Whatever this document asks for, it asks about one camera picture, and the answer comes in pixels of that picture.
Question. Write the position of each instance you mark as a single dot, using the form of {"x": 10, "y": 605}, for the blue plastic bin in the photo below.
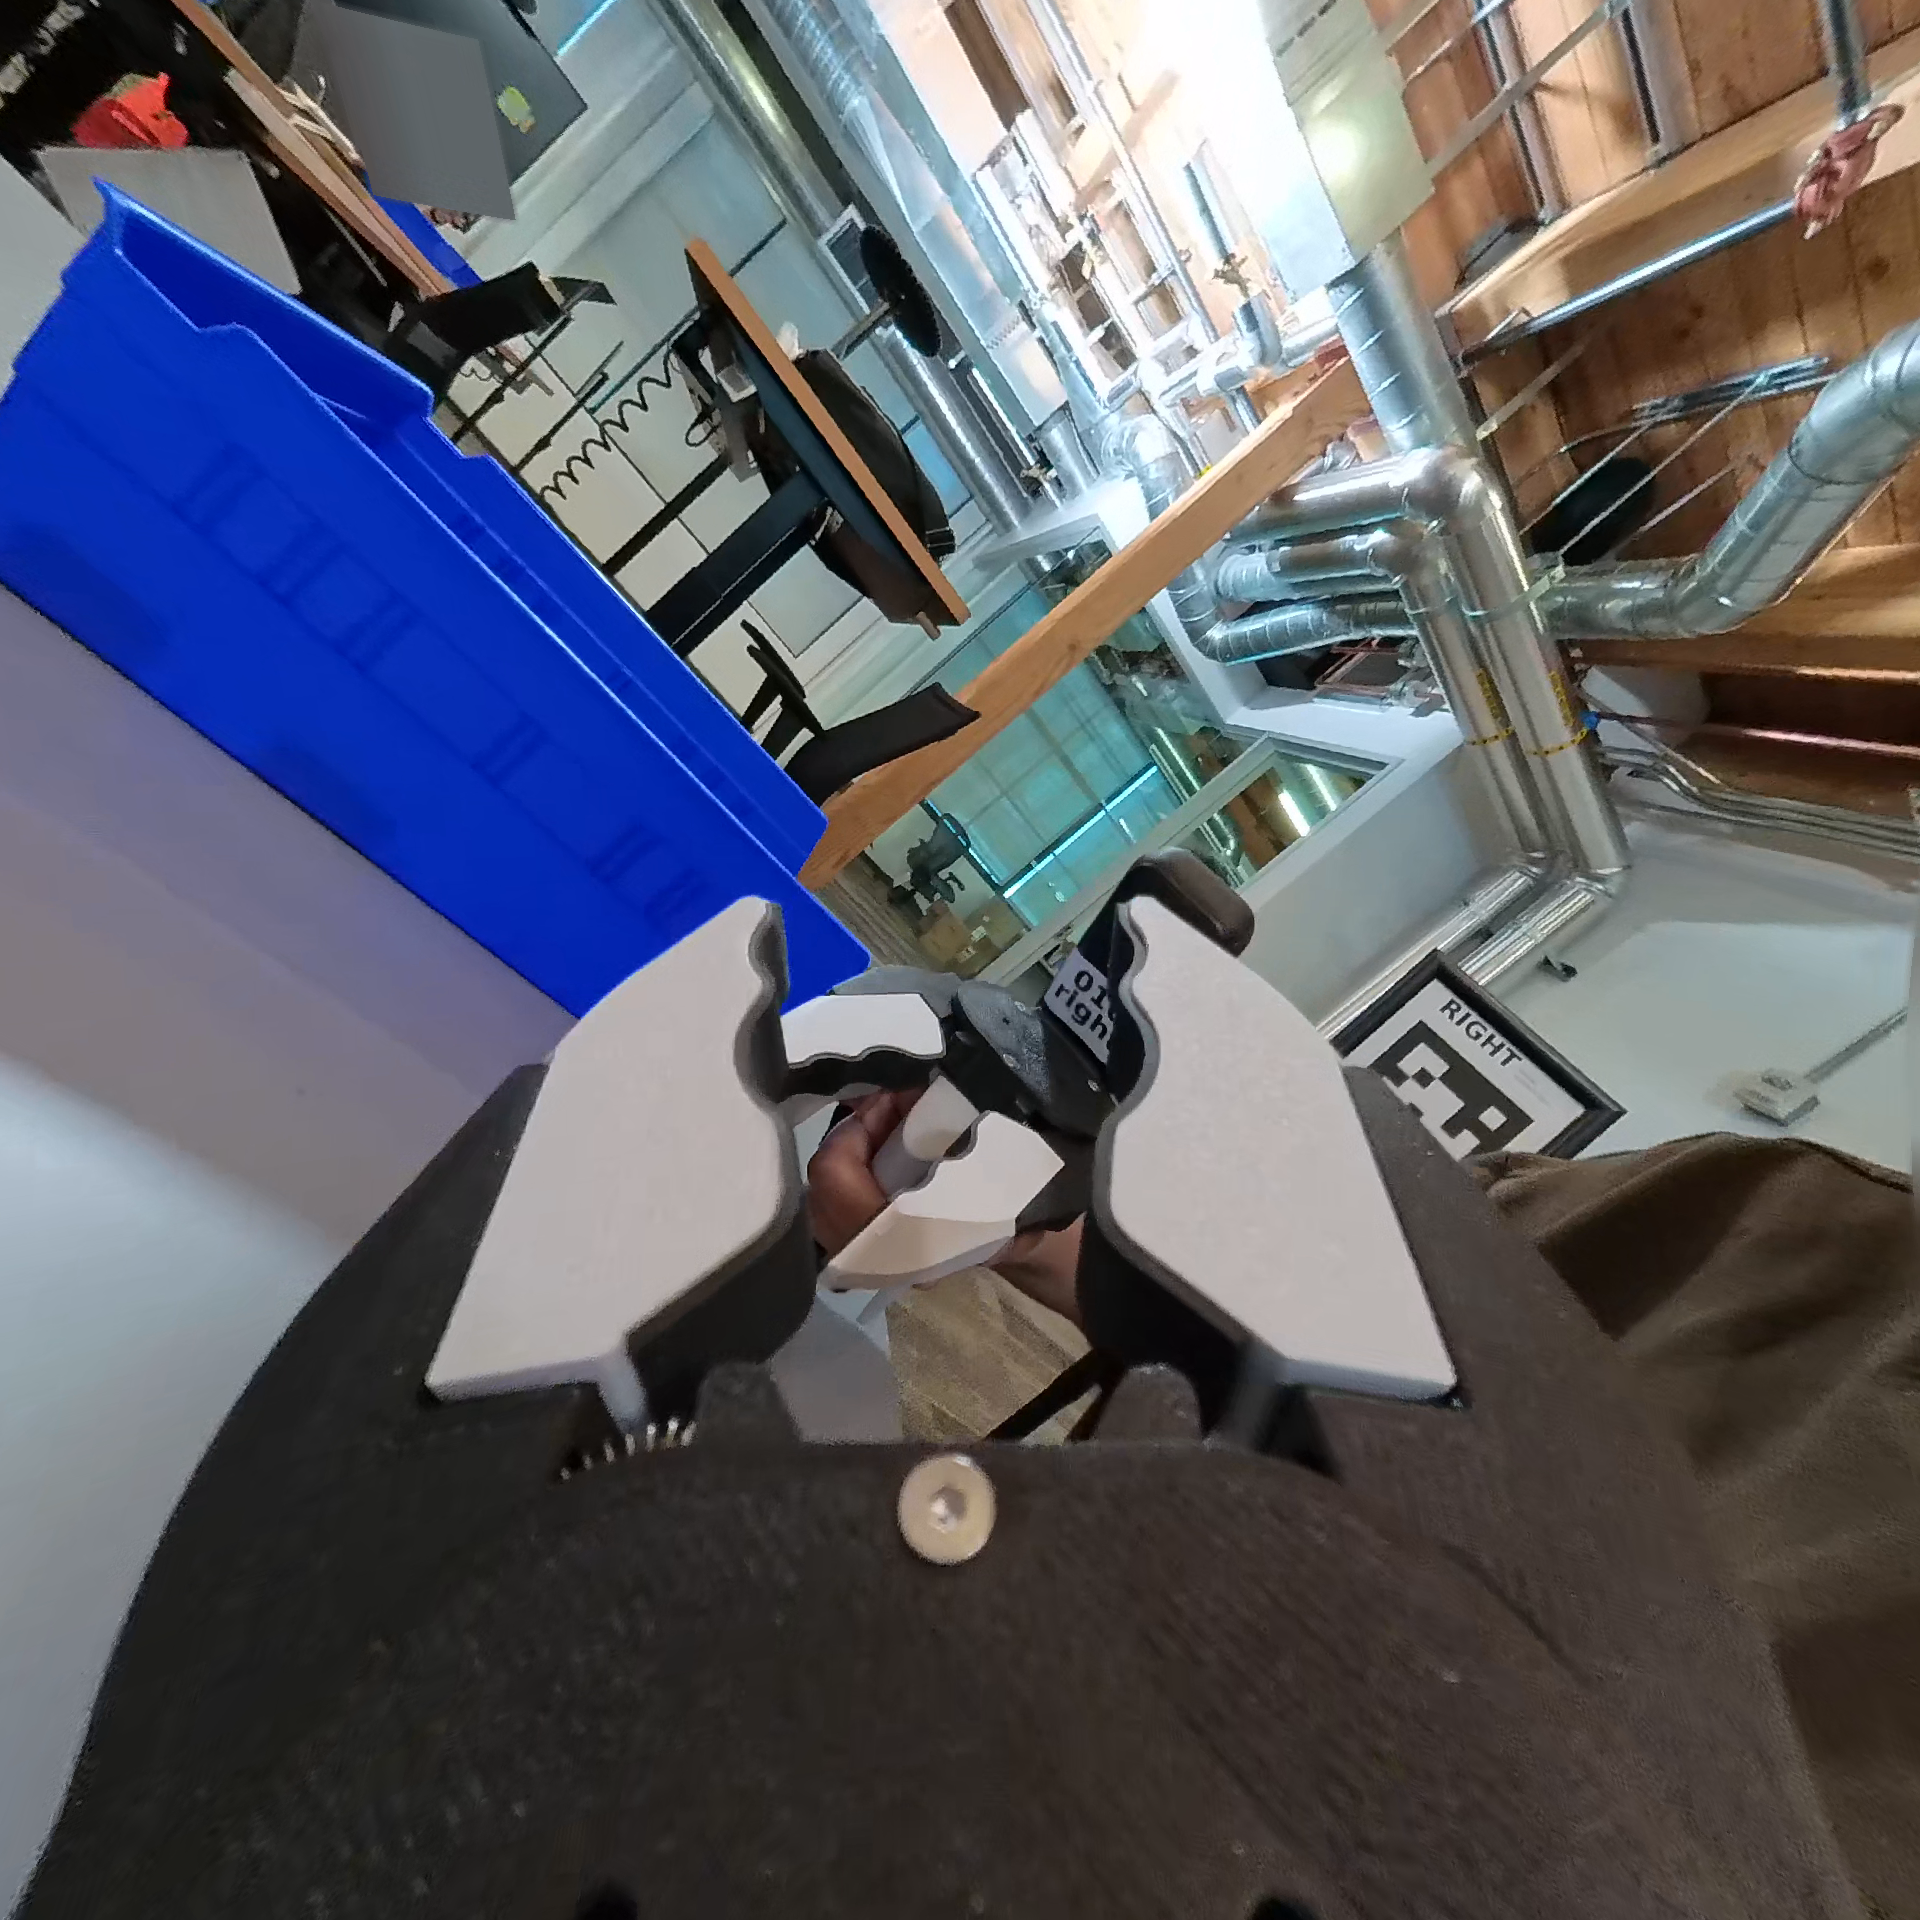
{"x": 377, "y": 599}
{"x": 428, "y": 240}

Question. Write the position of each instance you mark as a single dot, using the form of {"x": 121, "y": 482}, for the grey desk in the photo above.
{"x": 150, "y": 1202}

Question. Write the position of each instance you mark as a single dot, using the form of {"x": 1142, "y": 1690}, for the black office chair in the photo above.
{"x": 870, "y": 743}
{"x": 494, "y": 308}

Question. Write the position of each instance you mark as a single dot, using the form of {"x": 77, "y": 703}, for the black framed sign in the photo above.
{"x": 1485, "y": 1066}

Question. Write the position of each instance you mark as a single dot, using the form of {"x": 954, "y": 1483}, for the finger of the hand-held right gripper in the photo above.
{"x": 863, "y": 1028}
{"x": 945, "y": 1224}

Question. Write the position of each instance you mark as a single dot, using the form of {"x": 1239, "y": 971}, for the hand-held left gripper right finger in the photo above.
{"x": 1276, "y": 1202}

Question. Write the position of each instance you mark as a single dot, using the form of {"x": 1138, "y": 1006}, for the person's right hand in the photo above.
{"x": 850, "y": 1179}

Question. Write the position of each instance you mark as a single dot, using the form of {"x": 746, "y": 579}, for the silver ventilation duct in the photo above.
{"x": 870, "y": 149}

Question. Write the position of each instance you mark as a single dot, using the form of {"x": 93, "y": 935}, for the wooden post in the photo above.
{"x": 1081, "y": 599}

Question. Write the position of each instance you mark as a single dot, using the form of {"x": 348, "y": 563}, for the black monitor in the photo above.
{"x": 451, "y": 91}

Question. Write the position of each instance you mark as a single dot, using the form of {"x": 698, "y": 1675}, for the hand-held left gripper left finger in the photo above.
{"x": 630, "y": 1202}

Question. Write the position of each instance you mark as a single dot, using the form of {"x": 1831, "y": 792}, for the wood-edged background desk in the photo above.
{"x": 317, "y": 165}
{"x": 827, "y": 435}

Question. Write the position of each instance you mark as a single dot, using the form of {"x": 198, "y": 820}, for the orange traffic cone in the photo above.
{"x": 137, "y": 117}

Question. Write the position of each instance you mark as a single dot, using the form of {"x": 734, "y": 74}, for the grey leaning panel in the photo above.
{"x": 181, "y": 195}

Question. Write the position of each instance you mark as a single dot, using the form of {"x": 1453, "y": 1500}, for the silver pipe cluster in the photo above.
{"x": 1471, "y": 571}

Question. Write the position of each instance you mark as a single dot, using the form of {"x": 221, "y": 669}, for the black bag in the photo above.
{"x": 879, "y": 464}

